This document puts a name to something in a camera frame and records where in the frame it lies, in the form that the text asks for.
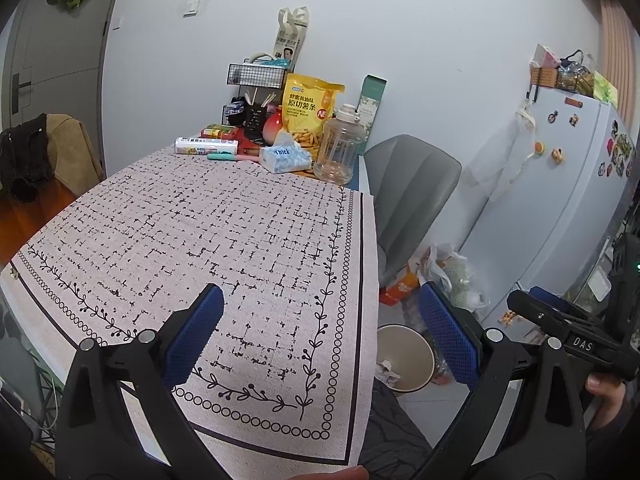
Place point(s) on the wooden basket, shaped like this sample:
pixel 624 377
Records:
pixel 544 77

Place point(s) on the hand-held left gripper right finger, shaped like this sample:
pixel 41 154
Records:
pixel 450 335

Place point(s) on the person's left hand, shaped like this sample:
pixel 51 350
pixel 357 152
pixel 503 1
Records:
pixel 330 474

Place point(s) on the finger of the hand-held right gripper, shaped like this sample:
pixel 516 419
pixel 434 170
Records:
pixel 560 332
pixel 550 297

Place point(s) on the black utensil holder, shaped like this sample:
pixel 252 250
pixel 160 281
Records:
pixel 255 117

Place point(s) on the pink patterned tablecloth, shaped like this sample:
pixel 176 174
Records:
pixel 225 235

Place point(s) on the person's right hand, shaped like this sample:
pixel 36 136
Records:
pixel 607 402

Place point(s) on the white printed roll pack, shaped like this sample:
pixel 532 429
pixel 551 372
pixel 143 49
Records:
pixel 205 146

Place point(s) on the black jacket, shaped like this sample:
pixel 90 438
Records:
pixel 22 160

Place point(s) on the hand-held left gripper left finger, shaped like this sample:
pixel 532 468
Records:
pixel 200 332

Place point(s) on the yellow snack bag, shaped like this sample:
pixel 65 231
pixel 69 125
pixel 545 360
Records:
pixel 305 110

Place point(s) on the white fridge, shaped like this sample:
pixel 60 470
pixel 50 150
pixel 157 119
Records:
pixel 550 220

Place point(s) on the pink curtain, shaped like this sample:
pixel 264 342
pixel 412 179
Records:
pixel 622 50

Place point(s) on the clear plastic bag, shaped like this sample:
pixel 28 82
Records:
pixel 455 275

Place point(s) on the beige trash bin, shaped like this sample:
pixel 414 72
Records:
pixel 405 355

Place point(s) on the blue white tissue pack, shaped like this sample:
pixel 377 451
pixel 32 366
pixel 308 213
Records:
pixel 285 157

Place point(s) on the dark patterned pants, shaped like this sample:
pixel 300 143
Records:
pixel 395 435

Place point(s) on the teal pen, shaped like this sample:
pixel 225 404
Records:
pixel 227 157

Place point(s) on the group of fridge magnets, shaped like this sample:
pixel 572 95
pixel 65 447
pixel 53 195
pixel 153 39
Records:
pixel 620 150

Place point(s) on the white cloth bag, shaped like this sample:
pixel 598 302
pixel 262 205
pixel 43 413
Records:
pixel 505 155

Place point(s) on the red flat box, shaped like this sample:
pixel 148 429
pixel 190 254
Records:
pixel 220 132

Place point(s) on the white light switch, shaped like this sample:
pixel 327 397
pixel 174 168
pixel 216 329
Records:
pixel 192 6

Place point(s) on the clear plastic jug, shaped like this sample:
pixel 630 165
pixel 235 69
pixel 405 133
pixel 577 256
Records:
pixel 337 150

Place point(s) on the pink box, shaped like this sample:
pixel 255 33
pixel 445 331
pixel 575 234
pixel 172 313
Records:
pixel 546 56

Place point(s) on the grey chair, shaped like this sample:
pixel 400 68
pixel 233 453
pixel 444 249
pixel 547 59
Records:
pixel 410 185

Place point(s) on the red apple ornament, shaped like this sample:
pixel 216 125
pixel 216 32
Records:
pixel 274 130

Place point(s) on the orange carton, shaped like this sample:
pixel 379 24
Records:
pixel 400 287

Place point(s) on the paper tote bag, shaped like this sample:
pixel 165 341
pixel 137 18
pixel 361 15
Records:
pixel 290 45

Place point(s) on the green tall box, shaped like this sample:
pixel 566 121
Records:
pixel 372 105

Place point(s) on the green printed box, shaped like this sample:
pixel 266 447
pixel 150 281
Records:
pixel 606 89

